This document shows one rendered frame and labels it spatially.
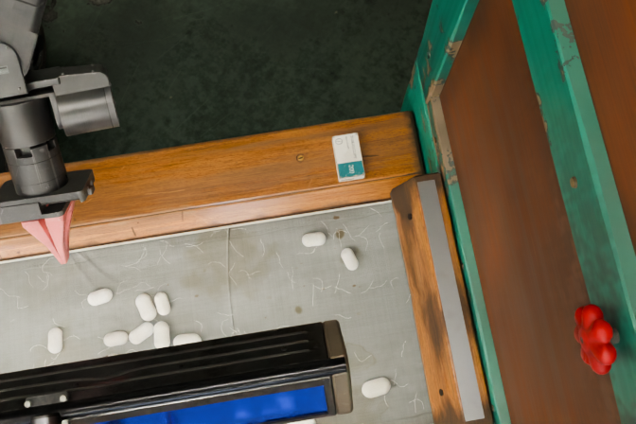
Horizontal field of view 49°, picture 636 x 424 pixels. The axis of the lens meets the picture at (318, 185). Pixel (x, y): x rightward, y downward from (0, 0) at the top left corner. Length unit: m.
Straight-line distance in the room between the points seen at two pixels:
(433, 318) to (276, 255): 0.24
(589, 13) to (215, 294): 0.65
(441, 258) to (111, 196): 0.45
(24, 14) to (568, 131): 0.53
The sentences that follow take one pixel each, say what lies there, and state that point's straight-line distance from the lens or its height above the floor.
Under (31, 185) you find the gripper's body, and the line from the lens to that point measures 0.83.
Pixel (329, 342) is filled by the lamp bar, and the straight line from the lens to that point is 0.60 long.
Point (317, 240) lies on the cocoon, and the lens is 0.95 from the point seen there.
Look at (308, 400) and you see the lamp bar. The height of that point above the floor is 1.08.
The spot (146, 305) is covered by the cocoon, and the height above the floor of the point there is 0.76.
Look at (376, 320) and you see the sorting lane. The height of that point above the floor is 0.74.
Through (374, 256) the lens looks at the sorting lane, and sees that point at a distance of 0.96.
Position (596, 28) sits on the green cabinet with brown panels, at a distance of 0.47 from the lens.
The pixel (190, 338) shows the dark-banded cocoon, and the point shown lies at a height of 0.76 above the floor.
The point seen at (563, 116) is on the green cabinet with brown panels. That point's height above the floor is 1.25.
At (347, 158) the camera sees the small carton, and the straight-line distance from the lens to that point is 0.95.
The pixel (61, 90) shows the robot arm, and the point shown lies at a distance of 0.80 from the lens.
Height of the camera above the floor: 1.69
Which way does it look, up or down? 75 degrees down
